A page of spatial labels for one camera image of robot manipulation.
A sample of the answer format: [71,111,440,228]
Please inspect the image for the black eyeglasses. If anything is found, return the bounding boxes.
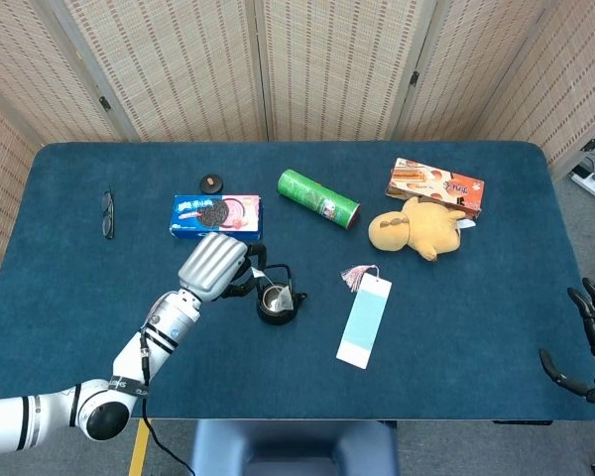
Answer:
[101,189,116,241]

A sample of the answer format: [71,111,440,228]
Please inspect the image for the black cast iron teapot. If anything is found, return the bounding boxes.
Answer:
[254,263,308,326]

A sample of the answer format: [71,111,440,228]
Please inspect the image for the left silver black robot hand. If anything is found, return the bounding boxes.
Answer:
[178,231,269,303]

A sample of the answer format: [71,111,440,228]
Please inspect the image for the blue white bookmark with tassel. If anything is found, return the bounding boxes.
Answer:
[335,264,394,370]

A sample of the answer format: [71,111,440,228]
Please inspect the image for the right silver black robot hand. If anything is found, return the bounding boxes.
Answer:
[538,277,595,406]

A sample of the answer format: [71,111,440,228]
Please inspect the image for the blue table cloth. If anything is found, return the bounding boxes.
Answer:
[0,141,595,422]

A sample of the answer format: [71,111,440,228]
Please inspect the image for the green chips can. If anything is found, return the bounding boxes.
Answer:
[277,169,362,231]

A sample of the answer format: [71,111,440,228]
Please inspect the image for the woven folding screen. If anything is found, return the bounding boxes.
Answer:
[0,0,595,265]

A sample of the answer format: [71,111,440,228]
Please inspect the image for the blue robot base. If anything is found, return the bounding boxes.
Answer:
[187,419,401,476]

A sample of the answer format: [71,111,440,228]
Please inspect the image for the blue pink Oreo cookie box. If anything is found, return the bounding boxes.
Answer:
[169,193,264,243]

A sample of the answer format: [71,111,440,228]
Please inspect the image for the orange snack box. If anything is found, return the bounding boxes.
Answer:
[385,157,486,219]

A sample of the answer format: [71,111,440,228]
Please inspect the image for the yellow plush toy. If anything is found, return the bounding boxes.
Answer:
[367,195,477,263]

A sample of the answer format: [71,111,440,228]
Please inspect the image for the white power strip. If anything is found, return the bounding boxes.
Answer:
[569,165,595,208]

